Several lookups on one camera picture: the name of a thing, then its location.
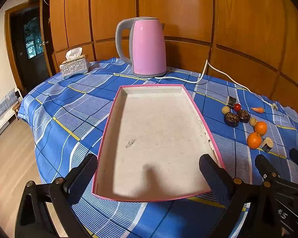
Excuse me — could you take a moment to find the orange mandarin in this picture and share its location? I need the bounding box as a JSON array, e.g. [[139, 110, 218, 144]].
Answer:
[[247, 132, 262, 149], [254, 121, 267, 136]]

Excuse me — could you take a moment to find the tan round longan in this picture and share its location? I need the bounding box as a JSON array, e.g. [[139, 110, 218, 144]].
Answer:
[[221, 106, 230, 115], [249, 117, 258, 127]]

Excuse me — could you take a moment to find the dark brown mangosteen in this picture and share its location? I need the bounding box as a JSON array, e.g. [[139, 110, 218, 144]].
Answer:
[[237, 109, 251, 123], [224, 112, 240, 127]]

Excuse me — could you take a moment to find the small orange carrot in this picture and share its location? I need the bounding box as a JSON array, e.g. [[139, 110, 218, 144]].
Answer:
[[251, 107, 265, 114]]

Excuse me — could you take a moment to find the red cherry tomato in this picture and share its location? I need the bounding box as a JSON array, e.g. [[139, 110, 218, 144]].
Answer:
[[234, 103, 241, 112]]

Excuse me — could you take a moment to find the blue plaid tablecloth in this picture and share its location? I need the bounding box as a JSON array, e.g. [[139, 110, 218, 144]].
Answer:
[[18, 58, 298, 237]]

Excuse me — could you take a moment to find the white low bench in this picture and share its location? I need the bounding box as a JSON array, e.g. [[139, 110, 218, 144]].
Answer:
[[0, 88, 23, 134]]

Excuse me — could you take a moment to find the small wooden stool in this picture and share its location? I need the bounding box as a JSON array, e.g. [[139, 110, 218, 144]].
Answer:
[[12, 102, 21, 119]]

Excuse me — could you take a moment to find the pink rimmed white tray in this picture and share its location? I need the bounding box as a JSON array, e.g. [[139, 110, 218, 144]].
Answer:
[[92, 84, 224, 202]]

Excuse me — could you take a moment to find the white embossed tissue box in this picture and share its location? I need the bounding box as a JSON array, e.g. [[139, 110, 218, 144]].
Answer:
[[60, 47, 89, 80]]

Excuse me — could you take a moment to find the pink electric kettle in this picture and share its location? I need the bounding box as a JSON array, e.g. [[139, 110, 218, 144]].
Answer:
[[115, 17, 167, 77]]

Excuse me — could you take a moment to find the dark wooden door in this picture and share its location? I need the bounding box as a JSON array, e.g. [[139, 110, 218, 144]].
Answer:
[[10, 8, 49, 93]]

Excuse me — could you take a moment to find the white kettle power cord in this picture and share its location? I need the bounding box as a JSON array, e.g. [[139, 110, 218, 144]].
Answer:
[[154, 59, 279, 111]]

